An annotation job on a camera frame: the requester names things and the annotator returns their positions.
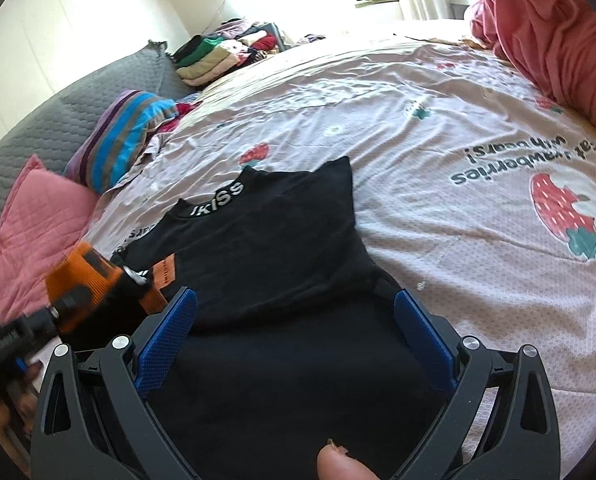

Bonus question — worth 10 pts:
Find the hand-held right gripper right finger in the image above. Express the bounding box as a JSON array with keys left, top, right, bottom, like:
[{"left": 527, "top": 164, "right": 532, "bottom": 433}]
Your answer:
[{"left": 393, "top": 289, "right": 561, "bottom": 480}]

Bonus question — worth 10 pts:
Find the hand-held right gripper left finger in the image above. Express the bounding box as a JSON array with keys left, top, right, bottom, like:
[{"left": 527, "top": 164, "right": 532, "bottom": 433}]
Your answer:
[{"left": 30, "top": 287, "right": 199, "bottom": 480}]

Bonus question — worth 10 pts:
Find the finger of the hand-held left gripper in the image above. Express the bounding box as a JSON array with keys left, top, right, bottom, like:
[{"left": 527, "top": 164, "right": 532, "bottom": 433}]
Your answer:
[{"left": 110, "top": 262, "right": 153, "bottom": 306}]

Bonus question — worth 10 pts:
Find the black shirt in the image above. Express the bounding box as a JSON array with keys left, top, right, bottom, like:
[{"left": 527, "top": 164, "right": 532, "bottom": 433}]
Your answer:
[{"left": 110, "top": 156, "right": 458, "bottom": 480}]

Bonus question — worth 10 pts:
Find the pile of folded clothes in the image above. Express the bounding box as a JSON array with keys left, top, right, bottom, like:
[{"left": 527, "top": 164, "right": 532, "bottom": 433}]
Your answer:
[{"left": 170, "top": 19, "right": 286, "bottom": 88}]

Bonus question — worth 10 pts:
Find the person's left hand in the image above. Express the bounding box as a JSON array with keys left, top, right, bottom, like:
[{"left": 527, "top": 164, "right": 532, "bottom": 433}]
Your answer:
[{"left": 0, "top": 360, "right": 46, "bottom": 441}]

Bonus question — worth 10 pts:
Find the person's right hand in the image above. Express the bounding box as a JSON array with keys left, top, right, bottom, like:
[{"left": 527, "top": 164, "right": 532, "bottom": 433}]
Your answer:
[{"left": 317, "top": 437, "right": 381, "bottom": 480}]

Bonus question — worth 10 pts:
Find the pink quilted pillow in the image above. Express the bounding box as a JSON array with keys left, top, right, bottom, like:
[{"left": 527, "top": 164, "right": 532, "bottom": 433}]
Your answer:
[{"left": 0, "top": 154, "right": 101, "bottom": 326}]

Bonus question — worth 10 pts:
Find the striped pillow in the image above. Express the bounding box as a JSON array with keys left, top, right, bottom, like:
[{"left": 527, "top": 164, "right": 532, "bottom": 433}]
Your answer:
[{"left": 63, "top": 89, "right": 179, "bottom": 196}]

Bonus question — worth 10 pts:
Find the red cloth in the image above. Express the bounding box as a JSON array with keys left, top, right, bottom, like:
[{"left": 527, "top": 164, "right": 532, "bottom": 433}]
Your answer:
[{"left": 155, "top": 101, "right": 203, "bottom": 133}]

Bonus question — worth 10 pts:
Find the grey quilted headboard cover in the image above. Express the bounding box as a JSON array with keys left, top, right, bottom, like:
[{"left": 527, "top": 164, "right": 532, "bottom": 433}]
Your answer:
[{"left": 0, "top": 40, "right": 199, "bottom": 246}]

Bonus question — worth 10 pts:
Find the strawberry printed bed cover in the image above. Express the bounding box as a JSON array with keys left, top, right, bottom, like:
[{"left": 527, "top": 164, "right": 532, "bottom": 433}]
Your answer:
[{"left": 85, "top": 17, "right": 596, "bottom": 480}]

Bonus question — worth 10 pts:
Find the pink crumpled blanket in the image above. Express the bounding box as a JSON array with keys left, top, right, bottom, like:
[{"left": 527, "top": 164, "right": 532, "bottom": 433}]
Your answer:
[{"left": 465, "top": 0, "right": 596, "bottom": 133}]

